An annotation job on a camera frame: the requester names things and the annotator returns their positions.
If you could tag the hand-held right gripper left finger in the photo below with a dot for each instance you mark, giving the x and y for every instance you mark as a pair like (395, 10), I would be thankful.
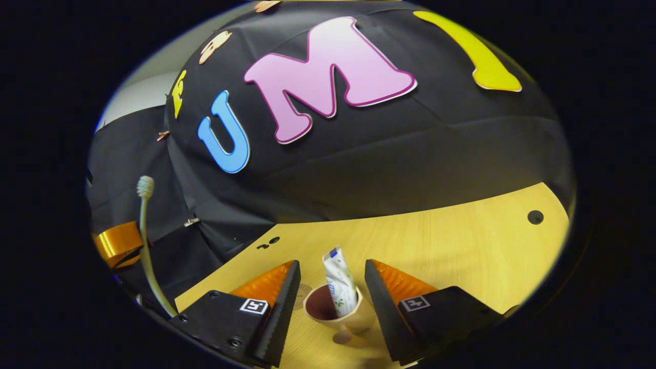
(284, 312)

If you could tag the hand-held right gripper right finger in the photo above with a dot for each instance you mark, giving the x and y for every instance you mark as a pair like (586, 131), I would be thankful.
(384, 318)

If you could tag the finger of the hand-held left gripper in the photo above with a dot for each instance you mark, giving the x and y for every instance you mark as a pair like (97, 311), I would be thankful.
(118, 241)

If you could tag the beige cup with brown inside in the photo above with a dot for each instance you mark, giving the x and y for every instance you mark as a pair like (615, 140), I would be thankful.
(359, 320)

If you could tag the pale green toothbrush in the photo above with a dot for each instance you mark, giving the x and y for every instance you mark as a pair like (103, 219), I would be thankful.
(145, 241)

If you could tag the white toothpaste tube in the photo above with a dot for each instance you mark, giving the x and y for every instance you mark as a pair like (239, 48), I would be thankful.
(341, 282)

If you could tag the light wooden desktop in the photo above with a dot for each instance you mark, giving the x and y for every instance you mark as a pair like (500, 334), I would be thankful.
(461, 246)

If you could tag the silver binder clip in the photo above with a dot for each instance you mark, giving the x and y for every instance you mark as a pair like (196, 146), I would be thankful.
(191, 222)

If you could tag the copper binder clip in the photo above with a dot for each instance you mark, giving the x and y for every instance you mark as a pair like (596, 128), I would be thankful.
(163, 135)

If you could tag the black backdrop cloth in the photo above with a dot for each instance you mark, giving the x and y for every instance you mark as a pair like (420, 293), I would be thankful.
(410, 154)

